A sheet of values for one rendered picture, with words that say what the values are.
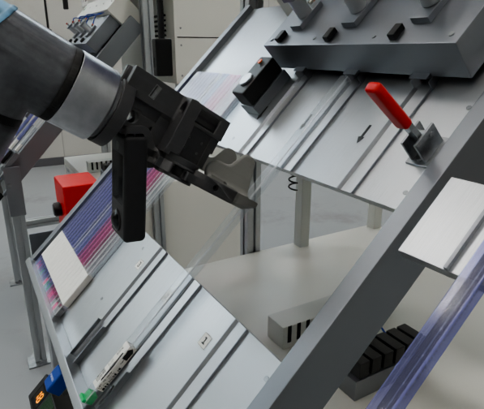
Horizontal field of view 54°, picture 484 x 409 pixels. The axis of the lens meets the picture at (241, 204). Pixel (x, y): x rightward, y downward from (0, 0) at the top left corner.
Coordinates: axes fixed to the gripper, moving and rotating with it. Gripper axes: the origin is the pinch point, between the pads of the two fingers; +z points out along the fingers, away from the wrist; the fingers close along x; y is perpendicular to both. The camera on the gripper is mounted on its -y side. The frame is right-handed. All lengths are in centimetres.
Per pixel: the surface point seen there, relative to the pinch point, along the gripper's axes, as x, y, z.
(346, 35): -0.5, 24.7, 1.6
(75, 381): 4.7, -29.1, -6.3
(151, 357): -2.1, -20.7, -2.6
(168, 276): 6.1, -13.0, -0.8
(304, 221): 45, 3, 52
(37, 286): 33.5, -29.3, -6.8
